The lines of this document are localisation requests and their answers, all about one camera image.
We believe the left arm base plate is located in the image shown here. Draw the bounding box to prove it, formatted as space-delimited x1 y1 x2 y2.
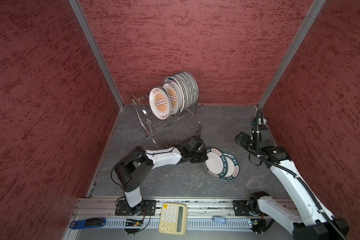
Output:
115 200 156 216

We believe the green rimmed white plate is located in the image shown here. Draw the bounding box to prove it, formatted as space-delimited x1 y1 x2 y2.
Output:
222 152 240 181

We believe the aluminium corner post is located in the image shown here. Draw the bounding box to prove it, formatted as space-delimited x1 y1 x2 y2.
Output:
68 0 125 111
257 0 326 109

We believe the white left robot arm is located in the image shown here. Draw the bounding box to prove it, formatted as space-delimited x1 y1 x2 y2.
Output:
110 136 208 215

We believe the blue stapler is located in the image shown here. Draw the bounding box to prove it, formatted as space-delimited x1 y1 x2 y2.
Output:
69 218 106 230

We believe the orange patterned plate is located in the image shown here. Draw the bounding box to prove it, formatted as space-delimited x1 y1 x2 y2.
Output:
163 83 179 116
148 87 172 121

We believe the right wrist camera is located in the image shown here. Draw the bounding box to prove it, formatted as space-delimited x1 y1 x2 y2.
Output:
253 118 268 127

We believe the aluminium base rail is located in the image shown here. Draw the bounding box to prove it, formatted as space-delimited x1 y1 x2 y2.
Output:
71 196 317 232

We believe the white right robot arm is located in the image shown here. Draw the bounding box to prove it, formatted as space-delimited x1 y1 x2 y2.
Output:
235 126 350 240

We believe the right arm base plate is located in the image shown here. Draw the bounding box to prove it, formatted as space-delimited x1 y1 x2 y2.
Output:
233 200 251 217

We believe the left circuit board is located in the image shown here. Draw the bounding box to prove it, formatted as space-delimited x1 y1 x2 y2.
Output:
125 219 144 227

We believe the aluminium corner post left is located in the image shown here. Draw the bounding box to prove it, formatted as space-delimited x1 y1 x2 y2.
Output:
68 0 125 111

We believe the aluminium corner post right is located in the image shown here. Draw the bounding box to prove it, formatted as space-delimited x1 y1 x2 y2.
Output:
257 0 326 109

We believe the circuit board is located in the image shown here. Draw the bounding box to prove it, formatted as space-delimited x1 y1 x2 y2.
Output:
125 219 144 227
251 220 259 227

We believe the stainless steel dish rack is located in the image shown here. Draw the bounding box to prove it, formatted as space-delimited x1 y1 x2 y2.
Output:
131 95 204 149

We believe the right circuit board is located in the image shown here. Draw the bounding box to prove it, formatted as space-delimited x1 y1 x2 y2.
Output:
251 220 259 227

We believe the red green rimmed plate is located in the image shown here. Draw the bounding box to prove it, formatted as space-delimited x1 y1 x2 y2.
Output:
163 77 185 114

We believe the black corrugated cable hose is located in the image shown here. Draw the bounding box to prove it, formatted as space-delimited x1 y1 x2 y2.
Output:
248 108 349 240

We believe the yellow calculator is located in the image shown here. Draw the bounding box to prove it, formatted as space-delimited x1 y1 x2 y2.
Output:
158 203 188 236

